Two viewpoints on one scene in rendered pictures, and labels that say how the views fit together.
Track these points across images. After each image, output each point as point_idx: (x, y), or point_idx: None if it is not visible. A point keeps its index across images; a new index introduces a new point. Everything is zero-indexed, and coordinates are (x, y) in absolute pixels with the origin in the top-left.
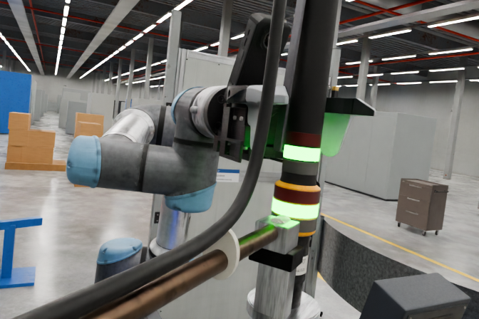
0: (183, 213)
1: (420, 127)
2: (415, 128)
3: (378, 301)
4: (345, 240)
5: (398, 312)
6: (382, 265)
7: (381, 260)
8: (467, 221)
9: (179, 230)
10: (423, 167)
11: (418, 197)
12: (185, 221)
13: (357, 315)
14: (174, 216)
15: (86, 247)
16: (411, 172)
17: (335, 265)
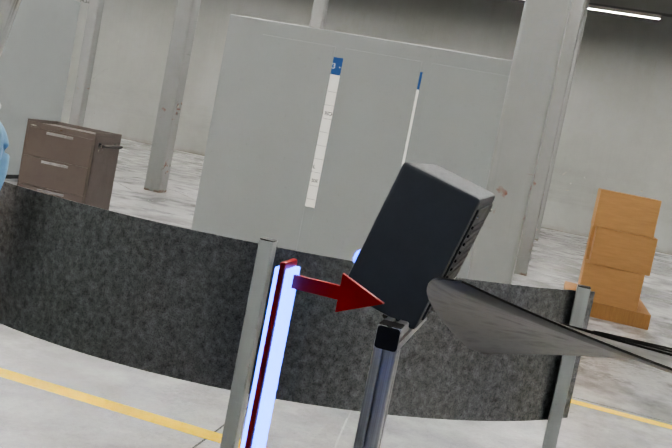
0: None
1: (49, 16)
2: (38, 17)
3: (416, 199)
4: (47, 205)
5: (465, 207)
6: (150, 244)
7: (149, 232)
8: (136, 210)
9: (6, 15)
10: (49, 106)
11: (64, 159)
12: None
13: (7, 398)
14: None
15: None
16: (27, 115)
17: (15, 270)
